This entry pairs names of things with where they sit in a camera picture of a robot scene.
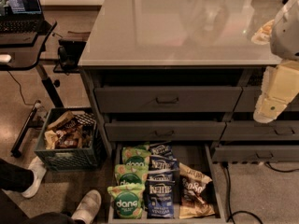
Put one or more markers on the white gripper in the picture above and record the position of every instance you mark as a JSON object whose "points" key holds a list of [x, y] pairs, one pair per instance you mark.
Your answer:
{"points": [[286, 36]]}

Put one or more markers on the brown chip bag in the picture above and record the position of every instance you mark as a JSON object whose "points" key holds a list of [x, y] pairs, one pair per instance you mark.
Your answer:
{"points": [[193, 183], [189, 209]]}

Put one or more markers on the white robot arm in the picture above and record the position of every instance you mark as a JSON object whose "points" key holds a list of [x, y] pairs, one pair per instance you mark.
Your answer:
{"points": [[282, 33]]}

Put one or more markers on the top right drawer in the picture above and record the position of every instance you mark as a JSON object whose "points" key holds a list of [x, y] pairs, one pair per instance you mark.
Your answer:
{"points": [[250, 95]]}

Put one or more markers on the middle right drawer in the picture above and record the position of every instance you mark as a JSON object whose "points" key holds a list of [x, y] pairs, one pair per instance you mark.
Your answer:
{"points": [[252, 130]]}

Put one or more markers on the bottom right drawer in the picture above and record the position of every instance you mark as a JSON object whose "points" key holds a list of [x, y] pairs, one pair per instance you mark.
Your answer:
{"points": [[255, 153]]}

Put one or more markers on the grey counter cabinet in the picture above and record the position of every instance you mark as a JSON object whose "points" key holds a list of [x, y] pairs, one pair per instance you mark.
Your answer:
{"points": [[150, 43]]}

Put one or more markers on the open bottom left drawer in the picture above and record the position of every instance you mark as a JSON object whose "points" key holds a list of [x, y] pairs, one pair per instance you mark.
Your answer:
{"points": [[197, 157]]}

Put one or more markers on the back blue Kettle bag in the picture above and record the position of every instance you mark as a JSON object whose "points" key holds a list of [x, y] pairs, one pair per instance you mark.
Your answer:
{"points": [[161, 149]]}

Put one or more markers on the blue kettle bag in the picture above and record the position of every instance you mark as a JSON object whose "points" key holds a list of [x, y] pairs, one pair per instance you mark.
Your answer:
{"points": [[160, 175], [161, 149], [160, 199], [160, 162]]}

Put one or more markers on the top left drawer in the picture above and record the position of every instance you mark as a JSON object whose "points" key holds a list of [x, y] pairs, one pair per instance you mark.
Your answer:
{"points": [[166, 99]]}

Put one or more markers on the back green Dang bag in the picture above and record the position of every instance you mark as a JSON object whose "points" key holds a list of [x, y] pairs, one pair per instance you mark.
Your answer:
{"points": [[136, 156]]}

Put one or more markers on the green dang bag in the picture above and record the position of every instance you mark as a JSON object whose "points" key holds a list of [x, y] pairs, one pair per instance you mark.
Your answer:
{"points": [[129, 174], [128, 200], [136, 156]]}

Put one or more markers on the front blue Kettle bag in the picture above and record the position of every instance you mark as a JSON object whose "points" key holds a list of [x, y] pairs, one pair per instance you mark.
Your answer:
{"points": [[160, 199]]}

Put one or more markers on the middle left drawer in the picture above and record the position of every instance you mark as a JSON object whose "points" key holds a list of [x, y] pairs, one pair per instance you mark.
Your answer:
{"points": [[159, 130]]}

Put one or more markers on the middle green Dang bag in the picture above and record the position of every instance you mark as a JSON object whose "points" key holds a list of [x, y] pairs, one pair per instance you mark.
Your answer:
{"points": [[129, 174]]}

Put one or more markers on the front green Dang bag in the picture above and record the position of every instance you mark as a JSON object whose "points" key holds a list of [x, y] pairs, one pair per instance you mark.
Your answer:
{"points": [[128, 200]]}

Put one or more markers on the black bag on floor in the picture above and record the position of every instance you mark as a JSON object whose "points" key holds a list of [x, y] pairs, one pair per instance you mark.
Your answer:
{"points": [[70, 49]]}

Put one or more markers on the snack bags in crate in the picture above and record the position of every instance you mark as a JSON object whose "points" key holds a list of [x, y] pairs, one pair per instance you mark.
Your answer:
{"points": [[69, 131]]}

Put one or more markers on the green plastic crate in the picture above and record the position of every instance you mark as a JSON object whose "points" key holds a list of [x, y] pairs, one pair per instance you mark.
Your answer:
{"points": [[78, 158]]}

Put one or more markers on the white shoe lower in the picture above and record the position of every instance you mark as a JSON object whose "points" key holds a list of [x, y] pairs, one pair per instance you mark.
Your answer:
{"points": [[88, 207]]}

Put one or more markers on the white shoe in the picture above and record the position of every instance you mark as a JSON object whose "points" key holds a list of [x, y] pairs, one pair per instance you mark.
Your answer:
{"points": [[88, 207], [39, 170]]}

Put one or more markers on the black standing desk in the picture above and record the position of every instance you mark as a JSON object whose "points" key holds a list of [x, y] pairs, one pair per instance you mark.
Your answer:
{"points": [[27, 58]]}

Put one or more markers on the white shoe upper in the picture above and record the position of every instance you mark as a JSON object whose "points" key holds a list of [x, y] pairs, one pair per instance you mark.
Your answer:
{"points": [[39, 170]]}

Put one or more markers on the black laptop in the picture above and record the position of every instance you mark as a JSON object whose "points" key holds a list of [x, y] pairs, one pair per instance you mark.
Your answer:
{"points": [[20, 16]]}

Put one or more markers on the white computer mouse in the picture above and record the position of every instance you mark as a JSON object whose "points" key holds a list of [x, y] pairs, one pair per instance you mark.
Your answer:
{"points": [[5, 58]]}

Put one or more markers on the person's dark trouser leg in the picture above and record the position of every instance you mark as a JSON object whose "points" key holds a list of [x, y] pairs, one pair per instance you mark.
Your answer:
{"points": [[15, 178]]}

